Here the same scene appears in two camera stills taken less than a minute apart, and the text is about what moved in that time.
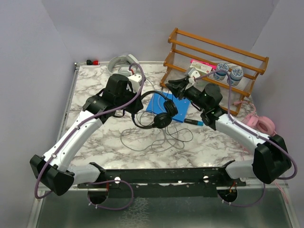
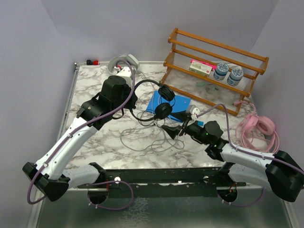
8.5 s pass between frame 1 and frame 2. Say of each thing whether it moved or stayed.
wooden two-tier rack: stayed
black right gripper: moved
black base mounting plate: stayed
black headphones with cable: moved
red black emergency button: stayed
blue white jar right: stayed
